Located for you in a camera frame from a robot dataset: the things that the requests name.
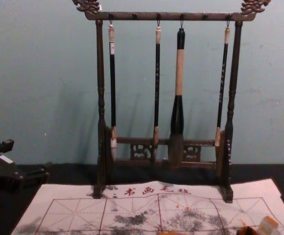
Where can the black table cloth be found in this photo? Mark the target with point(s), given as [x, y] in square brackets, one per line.
[66, 173]

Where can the thin black calligraphy brush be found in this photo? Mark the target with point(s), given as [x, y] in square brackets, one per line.
[157, 85]
[222, 85]

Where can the thin brush with white label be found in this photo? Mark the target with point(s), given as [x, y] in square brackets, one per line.
[112, 85]

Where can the white felt mat red grid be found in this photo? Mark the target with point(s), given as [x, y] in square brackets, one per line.
[137, 208]

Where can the fat black and cream brush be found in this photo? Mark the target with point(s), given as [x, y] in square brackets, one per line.
[180, 73]

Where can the dark box with orange rim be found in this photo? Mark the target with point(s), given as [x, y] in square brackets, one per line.
[248, 231]

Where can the small orange and white block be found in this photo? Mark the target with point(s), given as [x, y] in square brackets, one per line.
[269, 224]

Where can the dark carved wooden brush rack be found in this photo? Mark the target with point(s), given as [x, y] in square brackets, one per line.
[100, 73]

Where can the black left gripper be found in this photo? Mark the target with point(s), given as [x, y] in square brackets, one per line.
[0, 173]

